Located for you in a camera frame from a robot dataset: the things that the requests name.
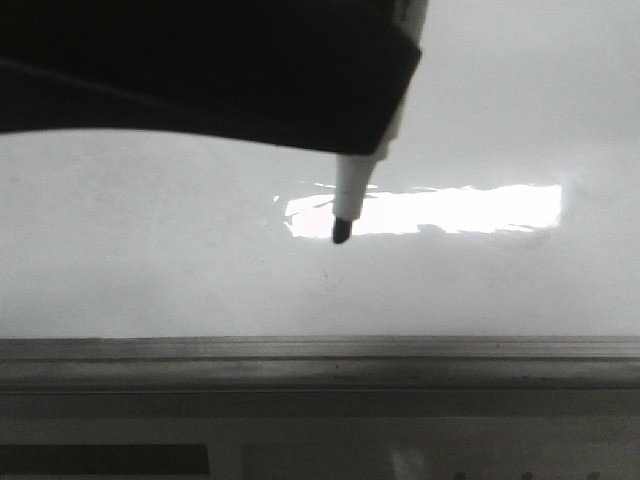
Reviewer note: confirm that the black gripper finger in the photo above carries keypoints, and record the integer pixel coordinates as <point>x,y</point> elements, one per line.
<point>316,75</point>

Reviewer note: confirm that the black and white whiteboard marker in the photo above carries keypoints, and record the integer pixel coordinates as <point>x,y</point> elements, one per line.
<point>353,172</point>

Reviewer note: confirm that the white whiteboard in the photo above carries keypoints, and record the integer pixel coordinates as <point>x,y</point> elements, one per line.
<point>508,205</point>

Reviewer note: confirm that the grey aluminium whiteboard frame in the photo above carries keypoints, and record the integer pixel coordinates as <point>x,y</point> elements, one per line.
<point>296,363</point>

